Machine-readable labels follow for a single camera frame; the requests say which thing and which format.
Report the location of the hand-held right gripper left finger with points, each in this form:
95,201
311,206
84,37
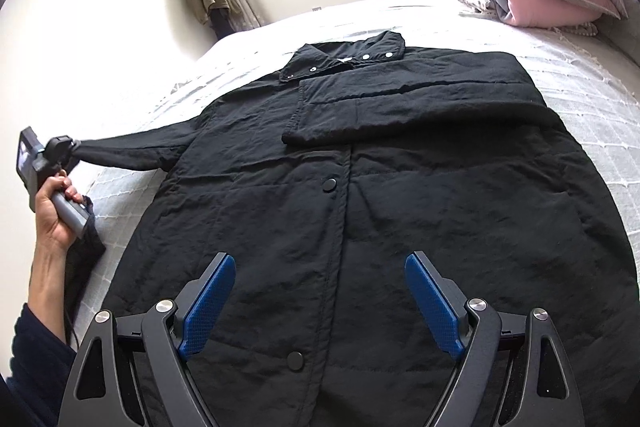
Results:
210,302

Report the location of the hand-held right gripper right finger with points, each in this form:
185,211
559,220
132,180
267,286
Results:
432,302

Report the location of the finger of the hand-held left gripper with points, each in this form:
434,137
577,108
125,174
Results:
71,164
71,142

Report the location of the black long coat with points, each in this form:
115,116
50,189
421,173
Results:
320,132

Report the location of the person's left forearm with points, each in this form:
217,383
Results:
47,287

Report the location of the person's left hand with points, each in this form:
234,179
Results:
47,222

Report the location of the bed with light tufted cover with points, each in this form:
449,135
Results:
575,117

